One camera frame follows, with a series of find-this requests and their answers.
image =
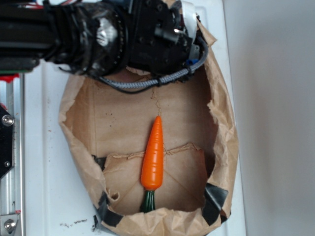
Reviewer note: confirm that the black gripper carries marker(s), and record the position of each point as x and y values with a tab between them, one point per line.
164	36

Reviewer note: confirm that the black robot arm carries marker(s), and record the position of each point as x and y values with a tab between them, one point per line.
97	38

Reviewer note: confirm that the brown paper bag tray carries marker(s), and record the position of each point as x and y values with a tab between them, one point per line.
107	133

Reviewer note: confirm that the orange plastic toy carrot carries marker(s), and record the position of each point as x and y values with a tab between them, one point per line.
152	168

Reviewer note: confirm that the white plastic tray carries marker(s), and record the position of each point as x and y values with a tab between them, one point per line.
56	202

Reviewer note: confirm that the aluminium frame rail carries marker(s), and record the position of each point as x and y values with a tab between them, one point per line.
11	185

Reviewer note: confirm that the black metal bracket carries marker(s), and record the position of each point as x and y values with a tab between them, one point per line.
6	141

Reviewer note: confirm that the silver corner bracket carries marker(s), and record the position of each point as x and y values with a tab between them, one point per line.
9	224

